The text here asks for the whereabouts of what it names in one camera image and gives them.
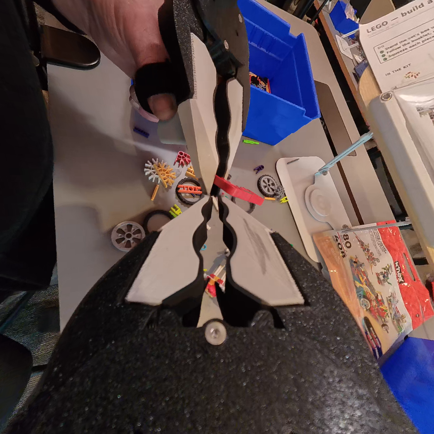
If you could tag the grey connector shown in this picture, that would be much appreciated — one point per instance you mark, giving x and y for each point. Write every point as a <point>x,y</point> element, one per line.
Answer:
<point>280,192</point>

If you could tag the yellow sun connector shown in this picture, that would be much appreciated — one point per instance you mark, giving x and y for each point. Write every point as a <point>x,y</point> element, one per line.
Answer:
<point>190,172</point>

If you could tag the blue plastic storage bin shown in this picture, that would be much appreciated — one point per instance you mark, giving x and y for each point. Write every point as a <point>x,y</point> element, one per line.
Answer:
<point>410,383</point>

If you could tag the multicolour construction toy model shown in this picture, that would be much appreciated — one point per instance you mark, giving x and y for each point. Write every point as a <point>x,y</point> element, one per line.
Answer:
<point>215,274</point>

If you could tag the pile of construction toy pieces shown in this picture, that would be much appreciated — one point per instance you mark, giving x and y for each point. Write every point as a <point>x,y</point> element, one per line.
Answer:
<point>259,83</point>

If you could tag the blue background bin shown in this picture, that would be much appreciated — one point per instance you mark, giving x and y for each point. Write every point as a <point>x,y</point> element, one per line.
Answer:
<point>342,17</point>

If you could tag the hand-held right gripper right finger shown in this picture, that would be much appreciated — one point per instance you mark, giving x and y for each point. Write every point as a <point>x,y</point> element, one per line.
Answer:
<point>264,268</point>

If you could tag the orange sun connector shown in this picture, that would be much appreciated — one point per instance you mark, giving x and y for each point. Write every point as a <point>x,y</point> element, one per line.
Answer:
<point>165,174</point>

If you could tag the instruction booklet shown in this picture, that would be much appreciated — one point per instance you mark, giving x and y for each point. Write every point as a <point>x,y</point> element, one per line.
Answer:
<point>396,40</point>

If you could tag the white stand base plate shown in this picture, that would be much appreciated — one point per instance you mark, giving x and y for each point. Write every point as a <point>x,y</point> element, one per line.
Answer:
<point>295,203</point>

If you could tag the black tyre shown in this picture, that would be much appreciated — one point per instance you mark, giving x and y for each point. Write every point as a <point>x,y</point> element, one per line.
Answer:
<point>149,217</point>
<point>251,205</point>
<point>181,200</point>

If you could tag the light green rod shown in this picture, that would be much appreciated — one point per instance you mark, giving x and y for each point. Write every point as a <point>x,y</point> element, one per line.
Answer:
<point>251,141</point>

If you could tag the blue bin with square tag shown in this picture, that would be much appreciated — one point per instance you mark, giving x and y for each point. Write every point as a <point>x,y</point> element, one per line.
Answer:
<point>281,112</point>

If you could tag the grey spoked wheel with tyre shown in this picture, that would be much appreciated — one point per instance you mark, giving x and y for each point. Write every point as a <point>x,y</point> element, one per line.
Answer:
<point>268,185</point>

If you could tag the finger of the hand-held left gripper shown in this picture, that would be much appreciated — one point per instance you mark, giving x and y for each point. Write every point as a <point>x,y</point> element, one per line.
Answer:
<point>234,112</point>
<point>200,118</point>

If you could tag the white snowflake connector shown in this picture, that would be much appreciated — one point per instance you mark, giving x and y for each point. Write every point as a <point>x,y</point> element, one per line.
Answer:
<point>150,169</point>

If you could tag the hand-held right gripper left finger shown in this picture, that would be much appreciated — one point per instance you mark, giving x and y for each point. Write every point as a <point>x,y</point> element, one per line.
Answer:
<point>162,268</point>

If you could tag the small purple connector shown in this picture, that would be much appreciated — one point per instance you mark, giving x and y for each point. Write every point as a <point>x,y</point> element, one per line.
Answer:
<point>141,132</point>

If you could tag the orange toy set package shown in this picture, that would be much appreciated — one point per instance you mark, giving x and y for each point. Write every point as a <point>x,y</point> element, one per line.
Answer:
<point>356,271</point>

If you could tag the person's left hand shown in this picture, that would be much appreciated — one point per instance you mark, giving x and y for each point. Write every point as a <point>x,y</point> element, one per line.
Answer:
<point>118,27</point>

